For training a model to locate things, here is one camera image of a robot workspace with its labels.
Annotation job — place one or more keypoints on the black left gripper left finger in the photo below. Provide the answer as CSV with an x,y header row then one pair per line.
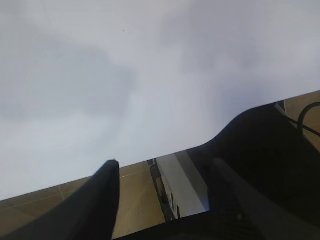
x,y
90,213

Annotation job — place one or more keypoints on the white table frame leg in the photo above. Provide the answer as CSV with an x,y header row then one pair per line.
x,y
180,188

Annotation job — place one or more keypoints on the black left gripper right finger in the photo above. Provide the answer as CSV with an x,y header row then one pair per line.
x,y
272,221

